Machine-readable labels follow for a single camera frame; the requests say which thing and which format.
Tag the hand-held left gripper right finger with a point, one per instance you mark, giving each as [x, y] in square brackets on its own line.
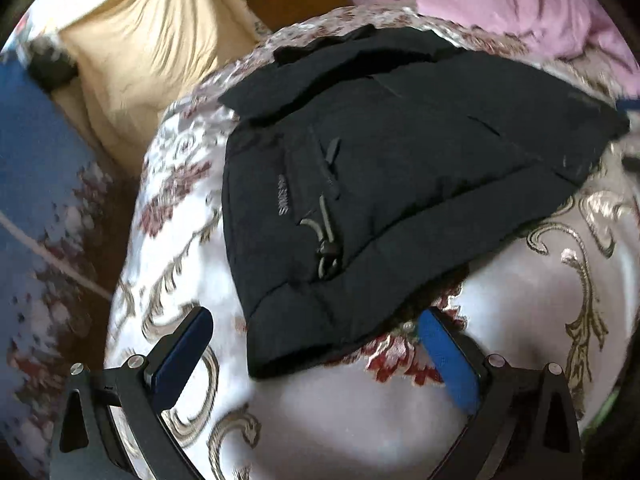
[447, 360]

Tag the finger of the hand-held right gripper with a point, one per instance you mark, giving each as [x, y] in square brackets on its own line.
[631, 106]

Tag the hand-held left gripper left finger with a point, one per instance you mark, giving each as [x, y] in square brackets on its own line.
[182, 355]

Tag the black jacket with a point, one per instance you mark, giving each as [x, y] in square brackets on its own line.
[400, 170]

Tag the floral satin bedspread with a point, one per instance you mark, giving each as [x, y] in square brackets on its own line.
[350, 420]

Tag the pink curtain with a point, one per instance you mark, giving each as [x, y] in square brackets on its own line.
[500, 0]

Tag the blue printed wardrobe cover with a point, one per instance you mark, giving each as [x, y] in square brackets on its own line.
[45, 185]

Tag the yellow hanging cloth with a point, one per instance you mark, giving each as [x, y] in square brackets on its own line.
[150, 45]

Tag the black tote bag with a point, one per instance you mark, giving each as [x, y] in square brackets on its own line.
[52, 67]

